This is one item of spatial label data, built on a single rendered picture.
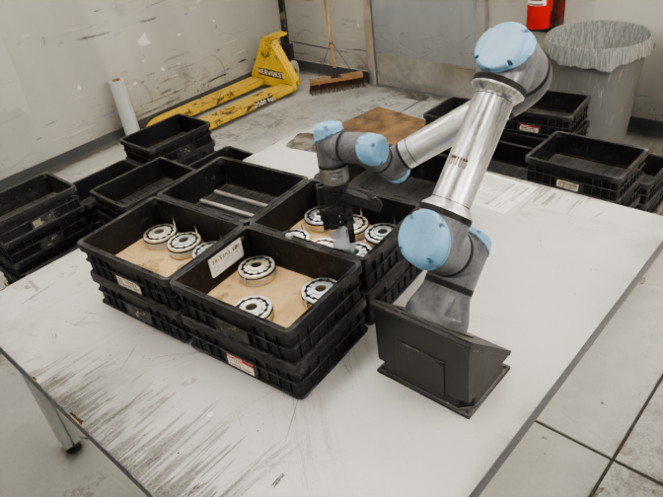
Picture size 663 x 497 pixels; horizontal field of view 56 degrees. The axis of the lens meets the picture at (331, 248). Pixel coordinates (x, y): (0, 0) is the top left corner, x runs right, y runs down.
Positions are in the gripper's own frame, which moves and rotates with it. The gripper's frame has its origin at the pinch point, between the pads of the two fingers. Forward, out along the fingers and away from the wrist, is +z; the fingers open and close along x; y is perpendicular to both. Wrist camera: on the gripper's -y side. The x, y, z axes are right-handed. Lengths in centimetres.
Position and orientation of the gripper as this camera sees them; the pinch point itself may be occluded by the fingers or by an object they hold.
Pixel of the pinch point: (352, 248)
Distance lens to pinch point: 168.4
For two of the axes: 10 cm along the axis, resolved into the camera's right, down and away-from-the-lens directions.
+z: 1.4, 8.9, 4.3
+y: -9.8, 1.8, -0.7
